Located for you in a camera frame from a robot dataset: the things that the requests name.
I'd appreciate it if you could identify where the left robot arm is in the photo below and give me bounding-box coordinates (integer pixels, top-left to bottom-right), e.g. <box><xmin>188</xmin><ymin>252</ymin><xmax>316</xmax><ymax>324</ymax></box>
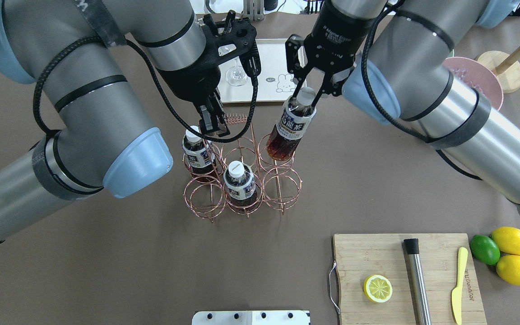
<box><xmin>0</xmin><ymin>0</ymin><xmax>260</xmax><ymax>243</ymax></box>

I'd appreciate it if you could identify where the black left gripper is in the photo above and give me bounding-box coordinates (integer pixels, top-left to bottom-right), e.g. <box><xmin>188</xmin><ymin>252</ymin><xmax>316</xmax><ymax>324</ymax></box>
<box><xmin>156</xmin><ymin>12</ymin><xmax>260</xmax><ymax>137</ymax></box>

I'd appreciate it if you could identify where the yellow plastic knife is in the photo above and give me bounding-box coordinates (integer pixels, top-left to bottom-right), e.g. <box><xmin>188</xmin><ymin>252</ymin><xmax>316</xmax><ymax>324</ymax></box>
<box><xmin>450</xmin><ymin>246</ymin><xmax>468</xmax><ymax>325</ymax></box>

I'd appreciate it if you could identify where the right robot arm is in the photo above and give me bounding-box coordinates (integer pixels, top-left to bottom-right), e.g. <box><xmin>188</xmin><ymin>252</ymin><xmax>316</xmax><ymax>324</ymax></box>
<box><xmin>286</xmin><ymin>0</ymin><xmax>520</xmax><ymax>214</ymax></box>

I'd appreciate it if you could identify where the clear wine glass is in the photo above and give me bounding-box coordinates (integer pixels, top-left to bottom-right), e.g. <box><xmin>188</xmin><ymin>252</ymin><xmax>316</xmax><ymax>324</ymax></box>
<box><xmin>218</xmin><ymin>44</ymin><xmax>248</xmax><ymax>87</ymax></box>

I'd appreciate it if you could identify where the wooden glass tree stand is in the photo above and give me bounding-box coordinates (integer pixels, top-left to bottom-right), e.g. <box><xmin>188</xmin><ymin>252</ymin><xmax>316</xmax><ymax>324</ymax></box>
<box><xmin>475</xmin><ymin>46</ymin><xmax>520</xmax><ymax>94</ymax></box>

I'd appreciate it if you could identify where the tea bottle far corner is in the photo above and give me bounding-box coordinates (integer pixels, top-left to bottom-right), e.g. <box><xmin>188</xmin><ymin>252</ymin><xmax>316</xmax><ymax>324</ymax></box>
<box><xmin>182</xmin><ymin>130</ymin><xmax>217</xmax><ymax>175</ymax></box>

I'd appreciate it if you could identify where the cream rabbit tray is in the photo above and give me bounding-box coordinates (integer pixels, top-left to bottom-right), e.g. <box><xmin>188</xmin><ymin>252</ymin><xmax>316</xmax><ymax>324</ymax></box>
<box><xmin>218</xmin><ymin>38</ymin><xmax>297</xmax><ymax>104</ymax></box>

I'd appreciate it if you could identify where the tea bottle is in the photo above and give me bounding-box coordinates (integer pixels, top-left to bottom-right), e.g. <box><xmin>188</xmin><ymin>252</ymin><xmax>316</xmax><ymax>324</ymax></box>
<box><xmin>223</xmin><ymin>160</ymin><xmax>260</xmax><ymax>214</ymax></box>
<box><xmin>267</xmin><ymin>87</ymin><xmax>316</xmax><ymax>161</ymax></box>

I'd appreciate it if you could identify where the half lemon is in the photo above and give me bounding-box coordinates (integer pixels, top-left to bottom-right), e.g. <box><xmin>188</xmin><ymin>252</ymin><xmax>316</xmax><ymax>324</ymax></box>
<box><xmin>363</xmin><ymin>275</ymin><xmax>393</xmax><ymax>303</ymax></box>

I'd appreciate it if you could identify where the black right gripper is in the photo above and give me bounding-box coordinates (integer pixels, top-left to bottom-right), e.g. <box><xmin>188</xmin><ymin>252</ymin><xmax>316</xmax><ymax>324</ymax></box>
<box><xmin>285</xmin><ymin>28</ymin><xmax>362</xmax><ymax>108</ymax></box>

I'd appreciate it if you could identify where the wooden cutting board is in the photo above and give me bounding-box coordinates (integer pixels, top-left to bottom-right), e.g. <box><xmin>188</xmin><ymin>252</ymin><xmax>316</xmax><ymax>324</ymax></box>
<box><xmin>333</xmin><ymin>234</ymin><xmax>469</xmax><ymax>325</ymax></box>

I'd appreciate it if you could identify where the steel muddler black tip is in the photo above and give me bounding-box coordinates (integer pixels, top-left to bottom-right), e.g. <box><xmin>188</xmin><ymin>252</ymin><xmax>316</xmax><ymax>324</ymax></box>
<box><xmin>403</xmin><ymin>238</ymin><xmax>432</xmax><ymax>325</ymax></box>

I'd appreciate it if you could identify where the whole lemon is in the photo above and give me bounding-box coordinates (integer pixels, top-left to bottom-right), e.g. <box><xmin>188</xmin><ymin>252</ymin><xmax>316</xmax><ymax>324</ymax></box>
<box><xmin>489</xmin><ymin>226</ymin><xmax>520</xmax><ymax>255</ymax></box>
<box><xmin>496</xmin><ymin>255</ymin><xmax>520</xmax><ymax>286</ymax></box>

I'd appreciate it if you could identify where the pink bowl with ice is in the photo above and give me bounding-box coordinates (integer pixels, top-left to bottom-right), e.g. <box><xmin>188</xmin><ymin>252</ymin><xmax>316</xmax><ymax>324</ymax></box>
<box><xmin>442</xmin><ymin>57</ymin><xmax>504</xmax><ymax>111</ymax></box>

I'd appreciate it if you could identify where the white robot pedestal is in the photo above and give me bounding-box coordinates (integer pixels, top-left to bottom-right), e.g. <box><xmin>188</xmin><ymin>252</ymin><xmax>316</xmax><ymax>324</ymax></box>
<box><xmin>191</xmin><ymin>309</ymin><xmax>311</xmax><ymax>325</ymax></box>

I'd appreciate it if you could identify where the copper wire bottle basket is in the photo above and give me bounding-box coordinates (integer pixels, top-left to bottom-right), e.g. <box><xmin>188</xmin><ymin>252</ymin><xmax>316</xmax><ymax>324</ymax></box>
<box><xmin>182</xmin><ymin>127</ymin><xmax>302</xmax><ymax>221</ymax></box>

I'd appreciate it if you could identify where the green lime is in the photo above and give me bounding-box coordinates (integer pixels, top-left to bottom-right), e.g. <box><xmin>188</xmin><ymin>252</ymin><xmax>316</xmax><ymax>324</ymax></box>
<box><xmin>469</xmin><ymin>234</ymin><xmax>500</xmax><ymax>265</ymax></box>

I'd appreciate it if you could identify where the aluminium frame post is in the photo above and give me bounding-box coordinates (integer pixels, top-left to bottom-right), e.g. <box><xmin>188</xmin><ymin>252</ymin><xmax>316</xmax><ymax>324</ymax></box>
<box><xmin>242</xmin><ymin>0</ymin><xmax>265</xmax><ymax>21</ymax></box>

